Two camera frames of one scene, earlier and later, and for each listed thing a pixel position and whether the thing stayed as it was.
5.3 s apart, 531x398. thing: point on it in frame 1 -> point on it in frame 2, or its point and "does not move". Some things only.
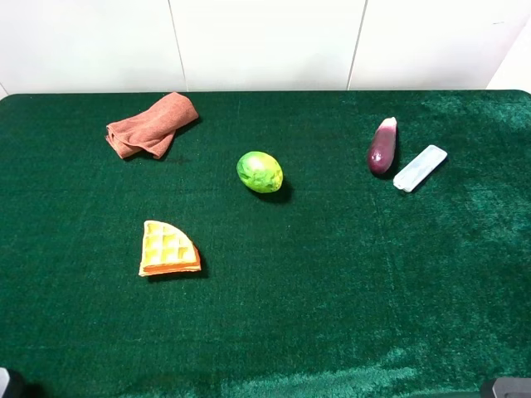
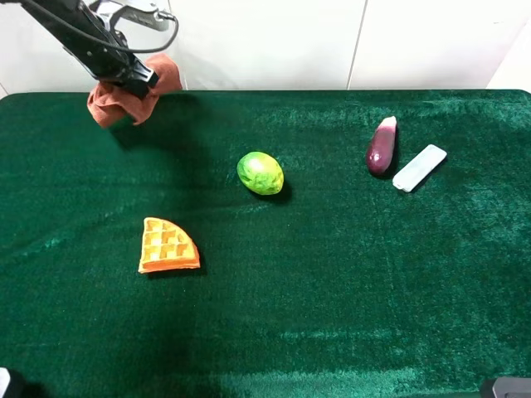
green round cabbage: (260, 172) does not move
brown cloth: (152, 130) -> (108, 103)
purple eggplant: (382, 146) does not move
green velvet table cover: (335, 284) does not move
